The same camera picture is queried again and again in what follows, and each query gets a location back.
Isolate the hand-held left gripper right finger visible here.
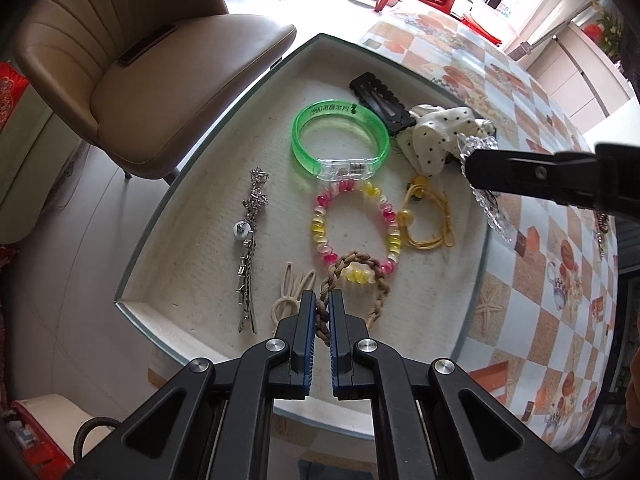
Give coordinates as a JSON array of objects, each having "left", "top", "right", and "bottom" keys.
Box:
[{"left": 329, "top": 289, "right": 585, "bottom": 480}]

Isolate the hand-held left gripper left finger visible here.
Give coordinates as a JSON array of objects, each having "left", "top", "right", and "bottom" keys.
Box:
[{"left": 62, "top": 290, "right": 318, "bottom": 480}]

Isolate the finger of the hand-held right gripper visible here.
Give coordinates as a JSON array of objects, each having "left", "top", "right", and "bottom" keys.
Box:
[{"left": 462, "top": 147, "right": 603, "bottom": 207}]

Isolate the beige bunny hair tie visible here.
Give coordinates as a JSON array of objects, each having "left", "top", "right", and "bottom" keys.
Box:
[{"left": 270, "top": 260, "right": 318, "bottom": 338}]

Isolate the clear crystal bead bracelet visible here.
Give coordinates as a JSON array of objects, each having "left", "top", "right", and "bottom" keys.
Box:
[{"left": 457, "top": 132, "right": 513, "bottom": 243}]

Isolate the brown braided cord bracelet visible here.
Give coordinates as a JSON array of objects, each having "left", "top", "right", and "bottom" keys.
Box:
[{"left": 315, "top": 249, "right": 392, "bottom": 348}]

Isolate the pink yellow bead bracelet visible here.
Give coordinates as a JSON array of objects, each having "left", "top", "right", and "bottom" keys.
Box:
[{"left": 310, "top": 180, "right": 402, "bottom": 285}]

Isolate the yellow cord bead bracelet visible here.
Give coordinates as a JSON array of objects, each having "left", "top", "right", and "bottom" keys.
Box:
[{"left": 396, "top": 174, "right": 457, "bottom": 251}]

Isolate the silver chain with charms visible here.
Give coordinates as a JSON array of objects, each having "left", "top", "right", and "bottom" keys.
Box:
[{"left": 232, "top": 167, "right": 271, "bottom": 335}]

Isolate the beige lined jewelry tray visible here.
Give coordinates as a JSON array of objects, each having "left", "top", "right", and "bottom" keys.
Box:
[{"left": 114, "top": 32, "right": 493, "bottom": 428}]

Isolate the black scalloped hair clip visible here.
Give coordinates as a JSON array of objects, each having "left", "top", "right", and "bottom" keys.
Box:
[{"left": 349, "top": 71, "right": 417, "bottom": 136}]

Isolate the cream polka dot scrunchie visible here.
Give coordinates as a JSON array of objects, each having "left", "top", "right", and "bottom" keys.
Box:
[{"left": 397, "top": 104, "right": 498, "bottom": 176}]

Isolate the white side cabinet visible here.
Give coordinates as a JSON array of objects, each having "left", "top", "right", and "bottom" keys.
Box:
[{"left": 520, "top": 22, "right": 633, "bottom": 116}]

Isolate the checkered printed tablecloth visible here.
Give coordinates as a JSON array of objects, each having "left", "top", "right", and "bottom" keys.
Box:
[{"left": 357, "top": 0, "right": 621, "bottom": 451}]

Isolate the potted green plant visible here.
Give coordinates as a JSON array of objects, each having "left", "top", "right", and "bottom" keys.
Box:
[{"left": 592, "top": 2, "right": 626, "bottom": 56}]

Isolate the red and white box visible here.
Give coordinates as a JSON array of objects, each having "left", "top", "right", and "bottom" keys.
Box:
[{"left": 7, "top": 395, "right": 101, "bottom": 476}]

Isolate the brown leather chair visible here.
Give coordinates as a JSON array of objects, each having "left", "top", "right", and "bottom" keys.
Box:
[{"left": 12, "top": 0, "right": 298, "bottom": 181}]

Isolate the green translucent bangle bracelet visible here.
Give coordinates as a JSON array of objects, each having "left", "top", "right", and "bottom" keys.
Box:
[{"left": 291, "top": 96, "right": 391, "bottom": 183}]

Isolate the black braided cable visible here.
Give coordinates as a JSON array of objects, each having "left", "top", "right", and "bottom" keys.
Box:
[{"left": 72, "top": 415, "right": 121, "bottom": 466}]

